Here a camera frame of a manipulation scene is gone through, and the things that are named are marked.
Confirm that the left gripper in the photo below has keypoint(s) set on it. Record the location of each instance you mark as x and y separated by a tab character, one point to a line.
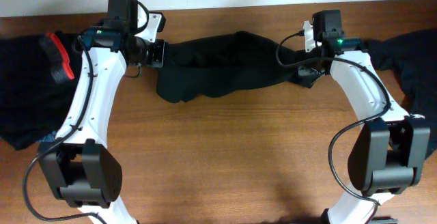
159	59

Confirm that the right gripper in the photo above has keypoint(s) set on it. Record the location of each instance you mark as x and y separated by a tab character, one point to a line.
304	69

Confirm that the black t-shirt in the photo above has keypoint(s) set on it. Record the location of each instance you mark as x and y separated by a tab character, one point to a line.
219	65

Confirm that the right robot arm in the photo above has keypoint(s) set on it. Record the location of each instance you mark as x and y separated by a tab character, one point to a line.
389	153

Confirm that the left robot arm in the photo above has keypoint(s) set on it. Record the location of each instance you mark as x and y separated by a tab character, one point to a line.
78	167

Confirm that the black garment red waistband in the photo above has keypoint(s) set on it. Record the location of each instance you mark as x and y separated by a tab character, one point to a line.
58	58

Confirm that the crumpled black clothes pile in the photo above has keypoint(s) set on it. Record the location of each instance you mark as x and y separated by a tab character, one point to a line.
412	57

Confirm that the folded black clothes stack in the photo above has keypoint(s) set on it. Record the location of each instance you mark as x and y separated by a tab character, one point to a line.
36	90

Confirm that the blue denim garment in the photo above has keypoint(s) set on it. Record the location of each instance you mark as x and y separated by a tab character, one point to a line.
49	138

